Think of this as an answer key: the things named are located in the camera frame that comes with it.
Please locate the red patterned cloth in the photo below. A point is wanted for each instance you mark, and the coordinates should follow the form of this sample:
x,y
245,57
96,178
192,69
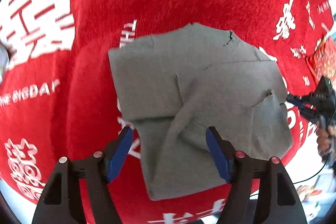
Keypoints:
x,y
323,62

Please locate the floral patterned clothes pile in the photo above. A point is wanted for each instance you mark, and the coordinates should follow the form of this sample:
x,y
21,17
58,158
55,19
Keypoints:
x,y
6,54

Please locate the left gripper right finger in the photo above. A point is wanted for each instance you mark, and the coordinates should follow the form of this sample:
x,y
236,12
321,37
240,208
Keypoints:
x,y
277,201

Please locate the person's right hand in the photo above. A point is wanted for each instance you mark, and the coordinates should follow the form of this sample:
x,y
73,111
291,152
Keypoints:
x,y
324,138

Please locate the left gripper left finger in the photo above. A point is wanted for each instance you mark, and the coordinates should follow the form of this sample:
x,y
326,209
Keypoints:
x,y
61,202

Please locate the grey small shirt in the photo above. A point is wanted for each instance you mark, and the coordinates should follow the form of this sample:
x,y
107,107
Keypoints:
x,y
173,86

